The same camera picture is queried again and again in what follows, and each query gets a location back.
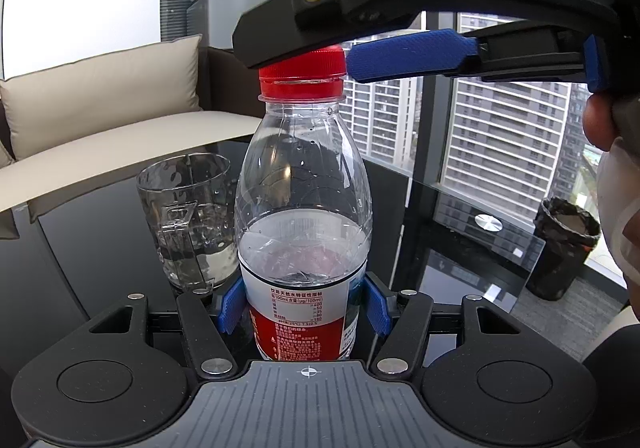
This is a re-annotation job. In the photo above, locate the red bottle cap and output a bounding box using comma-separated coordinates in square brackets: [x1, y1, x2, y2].
[258, 46, 346, 103]

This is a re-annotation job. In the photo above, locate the clear plastic water bottle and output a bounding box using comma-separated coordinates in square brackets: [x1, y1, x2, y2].
[234, 98, 373, 361]

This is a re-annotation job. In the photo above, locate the gloved right hand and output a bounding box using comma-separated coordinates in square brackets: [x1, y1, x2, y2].
[582, 94, 639, 317]

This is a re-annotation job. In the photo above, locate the silver grey refrigerator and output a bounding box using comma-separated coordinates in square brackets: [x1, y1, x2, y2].
[186, 0, 267, 49]

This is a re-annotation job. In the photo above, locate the clear glass cup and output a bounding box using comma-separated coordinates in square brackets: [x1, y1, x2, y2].
[137, 152, 238, 296]

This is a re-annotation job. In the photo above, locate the right beige sofa cushion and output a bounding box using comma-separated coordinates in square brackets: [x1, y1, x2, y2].
[1, 36, 201, 160]

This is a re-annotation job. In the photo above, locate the black trash bin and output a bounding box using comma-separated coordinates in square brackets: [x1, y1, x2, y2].
[527, 197, 601, 301]

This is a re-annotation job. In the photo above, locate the brown beige sofa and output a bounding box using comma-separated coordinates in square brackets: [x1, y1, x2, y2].
[1, 36, 264, 240]

